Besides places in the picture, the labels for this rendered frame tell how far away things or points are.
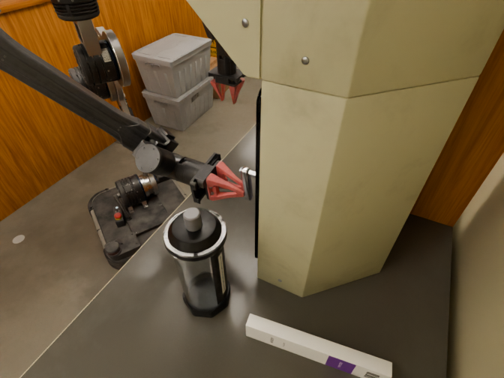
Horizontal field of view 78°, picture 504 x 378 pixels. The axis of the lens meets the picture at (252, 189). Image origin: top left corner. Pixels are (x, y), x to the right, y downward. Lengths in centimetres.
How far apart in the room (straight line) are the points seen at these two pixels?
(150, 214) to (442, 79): 164
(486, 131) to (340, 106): 48
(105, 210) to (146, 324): 136
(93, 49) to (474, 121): 114
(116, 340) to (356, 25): 67
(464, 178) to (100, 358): 88
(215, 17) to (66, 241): 202
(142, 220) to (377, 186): 150
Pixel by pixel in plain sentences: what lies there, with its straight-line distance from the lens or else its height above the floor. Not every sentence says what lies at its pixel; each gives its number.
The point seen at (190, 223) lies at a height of 120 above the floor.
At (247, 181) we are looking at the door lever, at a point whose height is 118.
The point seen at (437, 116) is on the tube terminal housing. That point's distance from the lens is 51.
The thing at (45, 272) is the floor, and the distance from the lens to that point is 221.
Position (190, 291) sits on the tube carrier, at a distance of 63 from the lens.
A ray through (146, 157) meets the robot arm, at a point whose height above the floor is 121.
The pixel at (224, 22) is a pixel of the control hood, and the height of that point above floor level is 147.
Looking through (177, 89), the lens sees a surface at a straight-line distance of 281.
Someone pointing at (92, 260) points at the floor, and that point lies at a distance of 213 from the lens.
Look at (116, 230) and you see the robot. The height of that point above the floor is 24.
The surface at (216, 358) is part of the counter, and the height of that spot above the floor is 94.
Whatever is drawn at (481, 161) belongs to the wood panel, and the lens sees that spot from 87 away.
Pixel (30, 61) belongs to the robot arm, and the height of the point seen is 138.
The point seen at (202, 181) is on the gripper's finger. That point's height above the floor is 117.
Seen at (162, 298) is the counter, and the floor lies 94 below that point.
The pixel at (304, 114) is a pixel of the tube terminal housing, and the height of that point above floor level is 138.
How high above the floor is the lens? 158
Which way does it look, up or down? 43 degrees down
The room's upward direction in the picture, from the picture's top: straight up
